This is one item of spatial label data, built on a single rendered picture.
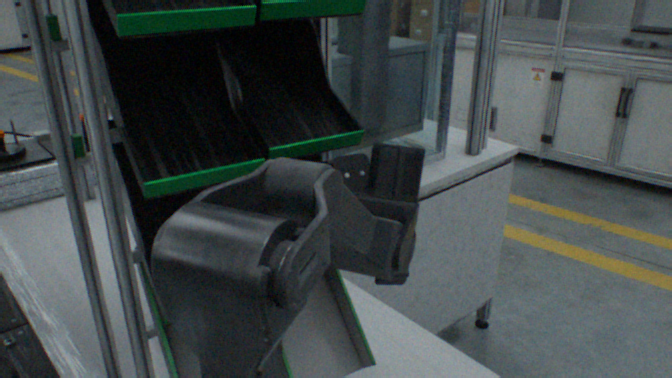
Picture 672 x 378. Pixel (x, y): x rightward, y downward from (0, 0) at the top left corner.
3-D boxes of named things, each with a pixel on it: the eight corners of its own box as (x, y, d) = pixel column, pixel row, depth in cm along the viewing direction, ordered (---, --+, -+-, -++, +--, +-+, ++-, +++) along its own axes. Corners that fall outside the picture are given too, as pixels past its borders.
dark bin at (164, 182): (262, 175, 62) (271, 125, 57) (144, 201, 56) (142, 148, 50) (183, 36, 76) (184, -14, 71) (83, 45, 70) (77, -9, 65)
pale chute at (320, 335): (364, 367, 85) (377, 364, 81) (288, 401, 79) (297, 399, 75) (301, 204, 92) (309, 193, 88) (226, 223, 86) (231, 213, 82)
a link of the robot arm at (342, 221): (279, 306, 27) (333, 108, 29) (144, 270, 30) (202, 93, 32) (394, 336, 53) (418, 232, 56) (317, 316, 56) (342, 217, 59)
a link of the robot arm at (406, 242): (396, 274, 51) (415, 146, 50) (316, 256, 54) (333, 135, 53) (422, 256, 62) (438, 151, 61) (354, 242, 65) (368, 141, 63)
